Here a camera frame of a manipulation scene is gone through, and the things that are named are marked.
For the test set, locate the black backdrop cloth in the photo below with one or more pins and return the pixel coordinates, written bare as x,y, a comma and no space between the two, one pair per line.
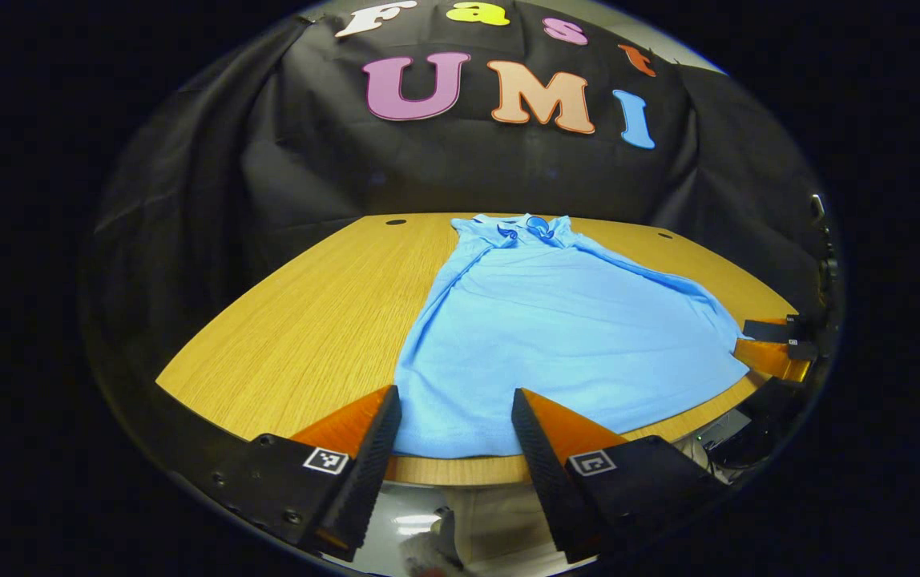
268,160

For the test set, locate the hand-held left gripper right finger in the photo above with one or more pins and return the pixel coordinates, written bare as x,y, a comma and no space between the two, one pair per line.
540,457

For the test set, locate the light blue polo T-shirt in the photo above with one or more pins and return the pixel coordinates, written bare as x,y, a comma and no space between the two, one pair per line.
556,344

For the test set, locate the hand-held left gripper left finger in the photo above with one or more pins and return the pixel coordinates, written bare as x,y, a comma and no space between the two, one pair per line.
372,457

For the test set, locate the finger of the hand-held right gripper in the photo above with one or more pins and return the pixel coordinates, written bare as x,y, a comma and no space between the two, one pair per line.
768,329
772,359

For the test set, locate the person's beige trousers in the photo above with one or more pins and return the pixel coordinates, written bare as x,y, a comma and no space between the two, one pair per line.
500,521

